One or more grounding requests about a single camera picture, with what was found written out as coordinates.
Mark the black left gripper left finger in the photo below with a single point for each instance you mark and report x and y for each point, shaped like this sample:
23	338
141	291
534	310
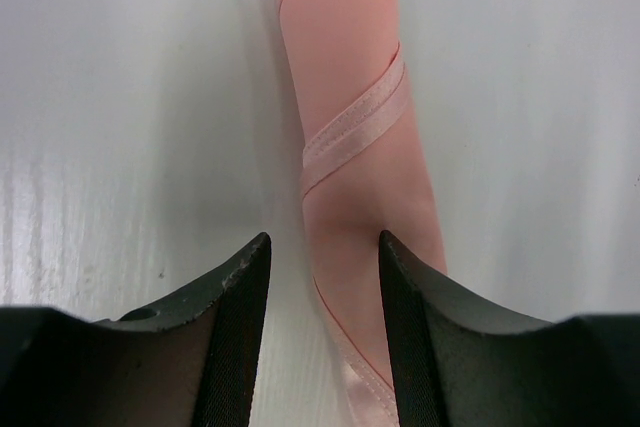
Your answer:
189	358

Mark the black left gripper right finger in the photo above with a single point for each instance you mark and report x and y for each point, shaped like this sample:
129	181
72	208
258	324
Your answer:
459	359

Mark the pink satin napkin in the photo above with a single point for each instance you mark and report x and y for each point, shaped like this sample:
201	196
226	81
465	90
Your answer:
363	172

